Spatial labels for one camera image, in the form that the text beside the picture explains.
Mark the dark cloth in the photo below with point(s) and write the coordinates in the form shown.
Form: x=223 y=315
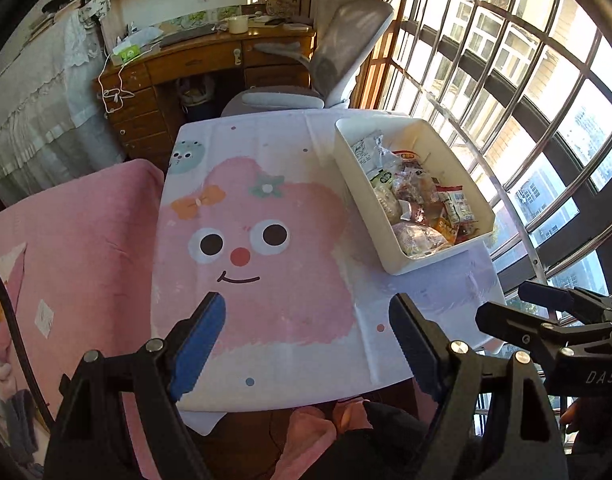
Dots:
x=375 y=440

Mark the green tissue box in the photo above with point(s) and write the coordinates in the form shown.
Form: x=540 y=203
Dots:
x=126 y=52

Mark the roll of tape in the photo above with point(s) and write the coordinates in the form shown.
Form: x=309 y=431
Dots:
x=238 y=24

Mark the black phone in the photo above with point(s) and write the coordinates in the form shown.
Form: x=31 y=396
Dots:
x=273 y=21

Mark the cardboard box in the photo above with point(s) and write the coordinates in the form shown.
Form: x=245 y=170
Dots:
x=283 y=2

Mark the floral cloth bag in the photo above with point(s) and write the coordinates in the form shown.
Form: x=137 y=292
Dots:
x=96 y=7

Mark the green pastry packet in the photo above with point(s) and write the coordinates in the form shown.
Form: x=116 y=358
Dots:
x=383 y=178

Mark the white orange snack bar packet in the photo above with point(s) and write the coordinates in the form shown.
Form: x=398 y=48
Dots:
x=445 y=227

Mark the white lace cloth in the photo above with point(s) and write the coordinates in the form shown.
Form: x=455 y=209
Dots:
x=36 y=110

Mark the clear packet of dark candy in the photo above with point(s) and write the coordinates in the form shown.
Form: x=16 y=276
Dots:
x=410 y=185

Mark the cartoon printed tablecloth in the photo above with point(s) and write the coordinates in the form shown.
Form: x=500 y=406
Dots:
x=286 y=285

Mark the grey white printed snack packet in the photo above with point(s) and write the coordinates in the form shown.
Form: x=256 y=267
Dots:
x=366 y=150

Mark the black keyboard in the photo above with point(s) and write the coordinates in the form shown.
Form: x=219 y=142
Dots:
x=188 y=35

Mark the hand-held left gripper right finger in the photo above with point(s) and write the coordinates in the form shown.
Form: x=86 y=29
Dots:
x=415 y=345

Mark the clear packet with round cookie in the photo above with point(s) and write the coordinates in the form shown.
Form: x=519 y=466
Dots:
x=385 y=205

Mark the wooden desk with drawers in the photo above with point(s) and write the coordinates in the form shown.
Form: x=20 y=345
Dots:
x=196 y=57

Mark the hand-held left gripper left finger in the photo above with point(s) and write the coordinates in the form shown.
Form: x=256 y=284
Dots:
x=201 y=345

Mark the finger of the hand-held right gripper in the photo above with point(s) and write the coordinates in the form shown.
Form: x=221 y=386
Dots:
x=550 y=295
x=510 y=322

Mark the white drawer lock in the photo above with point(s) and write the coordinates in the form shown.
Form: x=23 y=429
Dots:
x=237 y=55

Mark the clear bag of pale crumbly snack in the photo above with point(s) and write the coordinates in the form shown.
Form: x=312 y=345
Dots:
x=420 y=240

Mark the white packet with red ends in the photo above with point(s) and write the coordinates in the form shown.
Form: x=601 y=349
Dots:
x=458 y=205

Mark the white plastic bag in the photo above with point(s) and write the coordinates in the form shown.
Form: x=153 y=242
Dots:
x=141 y=35

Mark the pink blanket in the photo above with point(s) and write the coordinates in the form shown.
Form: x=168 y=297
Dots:
x=86 y=235

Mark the white plastic bin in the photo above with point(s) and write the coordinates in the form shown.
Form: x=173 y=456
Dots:
x=361 y=195

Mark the metal window grille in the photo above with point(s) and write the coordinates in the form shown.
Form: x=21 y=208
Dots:
x=535 y=85

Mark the grey mesh office chair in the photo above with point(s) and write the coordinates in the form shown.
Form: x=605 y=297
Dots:
x=346 y=45

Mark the waste bin with plastic bag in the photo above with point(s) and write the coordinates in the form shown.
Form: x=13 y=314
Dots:
x=196 y=97

